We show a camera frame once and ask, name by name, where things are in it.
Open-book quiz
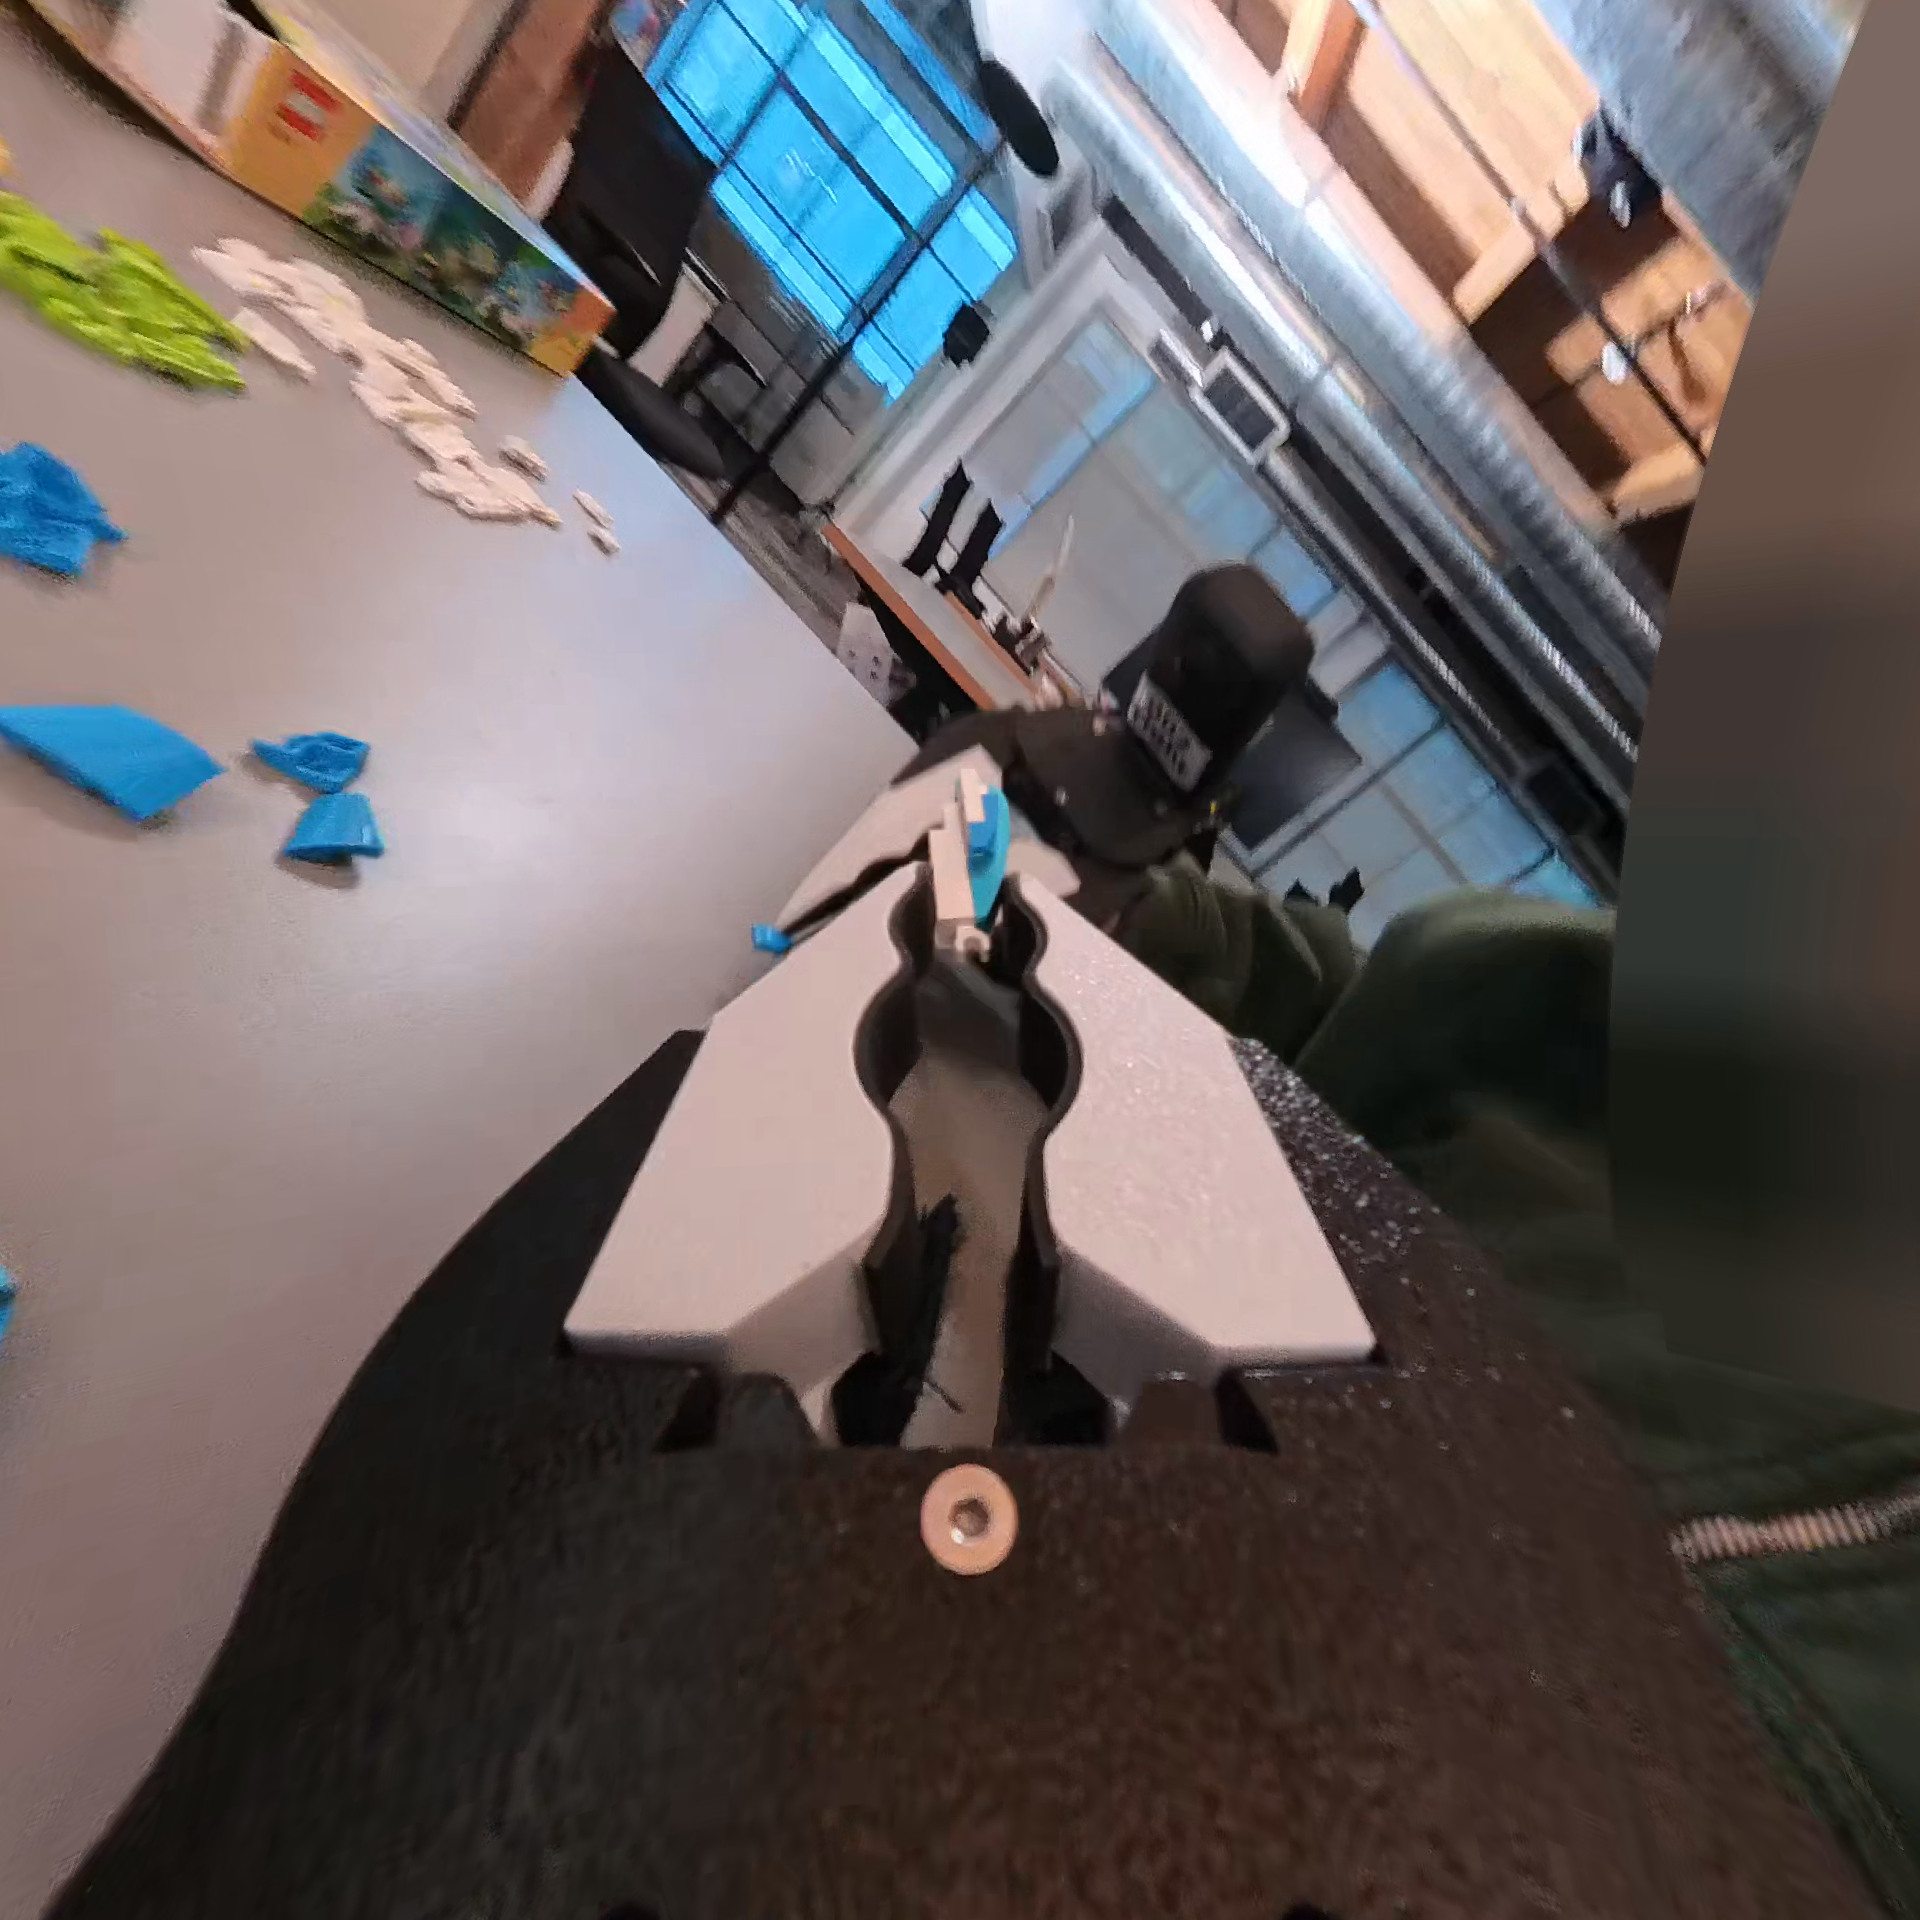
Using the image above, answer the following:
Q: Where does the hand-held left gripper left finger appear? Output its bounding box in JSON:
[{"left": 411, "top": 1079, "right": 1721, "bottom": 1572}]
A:
[{"left": 567, "top": 866, "right": 921, "bottom": 1442}]

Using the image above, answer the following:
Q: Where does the person's right forearm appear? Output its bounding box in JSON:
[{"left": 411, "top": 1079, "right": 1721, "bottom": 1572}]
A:
[{"left": 1119, "top": 857, "right": 1625, "bottom": 1248}]

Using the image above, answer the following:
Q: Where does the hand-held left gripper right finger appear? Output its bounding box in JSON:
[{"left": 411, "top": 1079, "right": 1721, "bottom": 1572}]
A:
[{"left": 1001, "top": 882, "right": 1379, "bottom": 1442}]

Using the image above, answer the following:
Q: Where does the colourful lego set box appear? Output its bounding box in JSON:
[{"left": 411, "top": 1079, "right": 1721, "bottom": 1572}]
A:
[{"left": 28, "top": 0, "right": 617, "bottom": 376}]

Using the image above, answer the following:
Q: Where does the window with blue panes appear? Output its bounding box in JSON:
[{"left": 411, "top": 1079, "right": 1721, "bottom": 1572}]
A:
[{"left": 642, "top": 0, "right": 1024, "bottom": 404}]

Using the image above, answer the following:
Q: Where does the wooden desk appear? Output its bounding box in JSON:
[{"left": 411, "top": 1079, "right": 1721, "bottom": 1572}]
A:
[{"left": 818, "top": 513, "right": 1087, "bottom": 711}]

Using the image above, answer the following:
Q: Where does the pile of white lego bricks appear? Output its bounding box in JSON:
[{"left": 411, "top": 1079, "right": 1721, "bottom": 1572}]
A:
[{"left": 194, "top": 237, "right": 625, "bottom": 559}]

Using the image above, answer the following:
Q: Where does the black office chair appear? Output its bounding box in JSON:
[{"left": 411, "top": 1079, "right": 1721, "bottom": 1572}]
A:
[{"left": 545, "top": 41, "right": 760, "bottom": 473}]

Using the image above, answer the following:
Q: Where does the person's green jacket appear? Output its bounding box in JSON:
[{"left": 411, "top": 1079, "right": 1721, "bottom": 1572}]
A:
[{"left": 1516, "top": 1199, "right": 1920, "bottom": 1920}]

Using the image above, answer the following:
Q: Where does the silver ventilation duct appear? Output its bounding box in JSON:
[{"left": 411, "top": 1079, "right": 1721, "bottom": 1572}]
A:
[{"left": 1047, "top": 0, "right": 1671, "bottom": 768}]

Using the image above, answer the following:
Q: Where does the pile of lime lego bricks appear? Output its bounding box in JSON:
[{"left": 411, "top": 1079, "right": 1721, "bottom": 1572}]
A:
[{"left": 0, "top": 191, "right": 251, "bottom": 394}]

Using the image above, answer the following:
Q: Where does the black device on tripod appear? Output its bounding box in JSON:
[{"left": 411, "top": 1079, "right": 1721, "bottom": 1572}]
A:
[{"left": 704, "top": 293, "right": 994, "bottom": 527}]

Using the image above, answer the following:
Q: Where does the pile of blue lego bricks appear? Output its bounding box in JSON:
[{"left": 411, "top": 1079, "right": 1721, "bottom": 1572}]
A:
[{"left": 0, "top": 438, "right": 387, "bottom": 866}]

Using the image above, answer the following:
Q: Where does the turquoise and white lego piece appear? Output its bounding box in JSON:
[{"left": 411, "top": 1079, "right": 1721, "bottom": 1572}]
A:
[{"left": 929, "top": 760, "right": 1018, "bottom": 962}]

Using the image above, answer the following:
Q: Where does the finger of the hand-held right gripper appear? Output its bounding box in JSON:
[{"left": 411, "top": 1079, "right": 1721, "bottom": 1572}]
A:
[
  {"left": 778, "top": 857, "right": 921, "bottom": 964},
  {"left": 809, "top": 745, "right": 999, "bottom": 902}
]

